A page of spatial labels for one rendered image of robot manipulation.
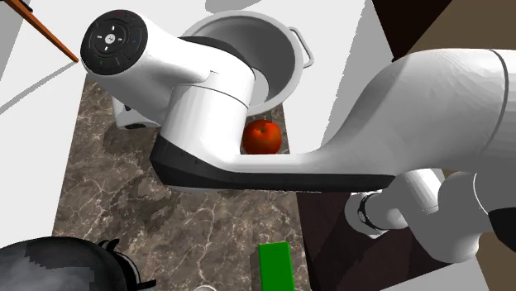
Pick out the red apple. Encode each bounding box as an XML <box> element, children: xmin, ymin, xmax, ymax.
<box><xmin>241</xmin><ymin>119</ymin><xmax>283</xmax><ymax>155</ymax></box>

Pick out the grey metal pot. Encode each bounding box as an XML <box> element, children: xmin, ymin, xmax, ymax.
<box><xmin>179</xmin><ymin>10</ymin><xmax>315</xmax><ymax>118</ymax></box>

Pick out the green rectangular block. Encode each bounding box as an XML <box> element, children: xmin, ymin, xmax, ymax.
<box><xmin>257</xmin><ymin>241</ymin><xmax>297</xmax><ymax>291</ymax></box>

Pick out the dark brown robot stand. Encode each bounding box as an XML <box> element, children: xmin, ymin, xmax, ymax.
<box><xmin>296</xmin><ymin>189</ymin><xmax>483</xmax><ymax>291</ymax></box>

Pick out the black and grey figure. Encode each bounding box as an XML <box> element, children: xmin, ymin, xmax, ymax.
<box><xmin>0</xmin><ymin>236</ymin><xmax>158</xmax><ymax>291</ymax></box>

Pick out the orange-brown wooden stick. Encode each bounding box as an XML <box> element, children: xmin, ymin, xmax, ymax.
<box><xmin>2</xmin><ymin>0</ymin><xmax>80</xmax><ymax>64</ymax></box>

